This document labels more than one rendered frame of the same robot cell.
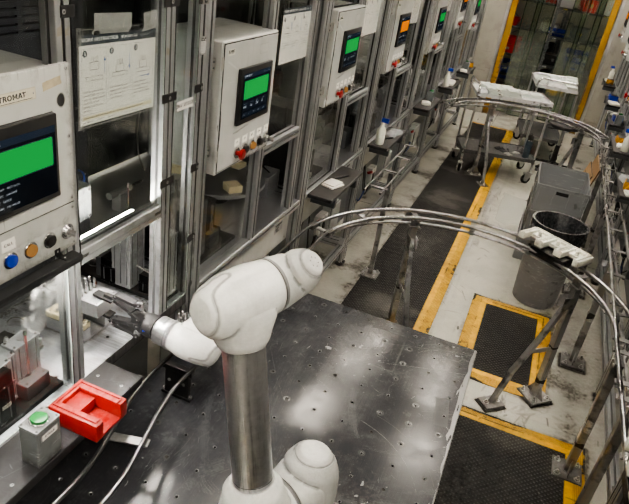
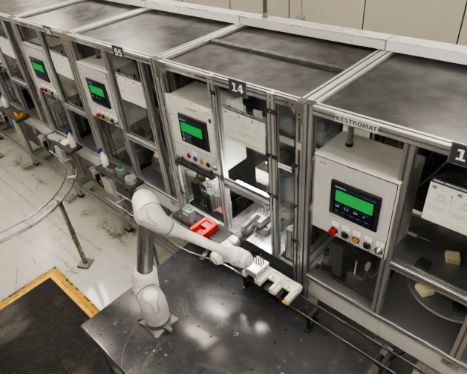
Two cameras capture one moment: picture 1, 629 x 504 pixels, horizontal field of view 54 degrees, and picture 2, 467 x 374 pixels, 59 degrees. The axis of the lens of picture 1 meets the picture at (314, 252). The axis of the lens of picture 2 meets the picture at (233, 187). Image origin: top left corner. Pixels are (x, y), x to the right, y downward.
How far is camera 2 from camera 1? 2.81 m
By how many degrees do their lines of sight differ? 93
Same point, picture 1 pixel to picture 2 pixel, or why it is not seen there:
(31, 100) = (199, 114)
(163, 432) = (225, 277)
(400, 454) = not seen: outside the picture
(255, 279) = (138, 198)
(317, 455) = (147, 294)
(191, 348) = not seen: hidden behind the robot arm
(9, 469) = not seen: hidden behind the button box
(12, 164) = (188, 129)
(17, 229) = (197, 151)
